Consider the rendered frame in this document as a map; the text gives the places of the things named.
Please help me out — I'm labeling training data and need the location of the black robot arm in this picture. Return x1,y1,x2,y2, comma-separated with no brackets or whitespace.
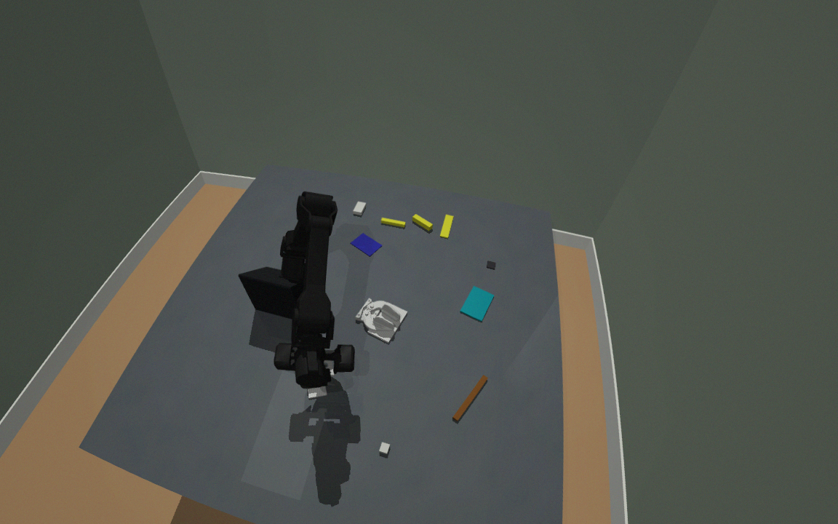
279,191,338,389

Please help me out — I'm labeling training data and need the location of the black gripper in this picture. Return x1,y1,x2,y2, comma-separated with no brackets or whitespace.
274,343,355,374

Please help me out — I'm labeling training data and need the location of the brown flat bar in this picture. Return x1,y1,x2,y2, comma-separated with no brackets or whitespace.
453,375,488,421

